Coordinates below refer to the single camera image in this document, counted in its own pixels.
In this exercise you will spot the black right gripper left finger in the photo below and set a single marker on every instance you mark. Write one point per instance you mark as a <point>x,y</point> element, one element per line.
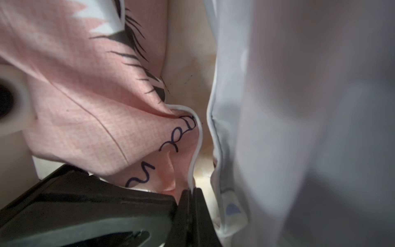
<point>73,209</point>

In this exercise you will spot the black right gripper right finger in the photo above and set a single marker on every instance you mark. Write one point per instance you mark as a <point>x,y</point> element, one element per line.
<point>192,225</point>

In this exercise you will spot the pink feather pillow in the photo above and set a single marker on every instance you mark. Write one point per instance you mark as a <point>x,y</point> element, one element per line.
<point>93,71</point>

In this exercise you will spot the grey polar bear pillow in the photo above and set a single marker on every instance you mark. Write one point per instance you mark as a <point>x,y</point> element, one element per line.
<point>302,116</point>

